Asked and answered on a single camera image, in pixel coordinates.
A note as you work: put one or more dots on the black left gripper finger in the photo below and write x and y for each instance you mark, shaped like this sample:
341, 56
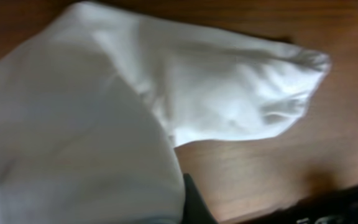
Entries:
195, 210

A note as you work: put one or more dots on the white printed t-shirt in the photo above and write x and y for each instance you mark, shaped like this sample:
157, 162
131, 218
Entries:
92, 108

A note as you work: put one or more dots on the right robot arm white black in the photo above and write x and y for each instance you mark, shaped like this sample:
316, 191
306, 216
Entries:
339, 206

